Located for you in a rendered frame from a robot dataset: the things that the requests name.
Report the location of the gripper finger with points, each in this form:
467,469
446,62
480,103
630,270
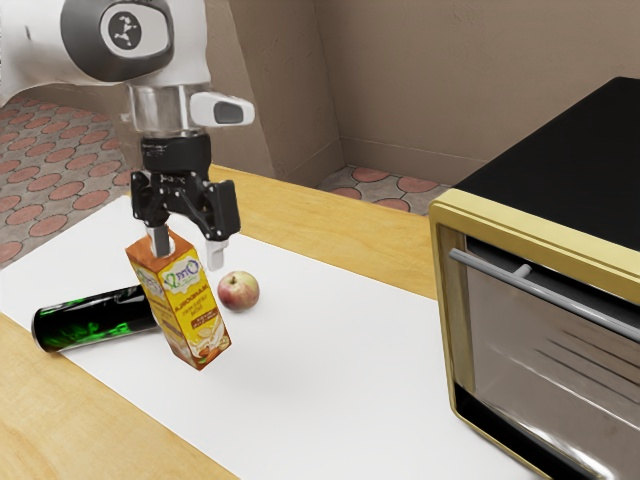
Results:
142,200
222,210

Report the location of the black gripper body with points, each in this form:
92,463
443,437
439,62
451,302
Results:
175,155

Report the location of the orange yellow drink carton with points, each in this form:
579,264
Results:
192,315

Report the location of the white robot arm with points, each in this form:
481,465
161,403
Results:
165,95

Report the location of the red yellow apple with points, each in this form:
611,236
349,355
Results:
239,291

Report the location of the black green can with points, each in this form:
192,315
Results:
90,322

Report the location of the white table mat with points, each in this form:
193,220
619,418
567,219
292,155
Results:
325,375

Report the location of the black gold oven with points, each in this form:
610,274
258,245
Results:
550,260

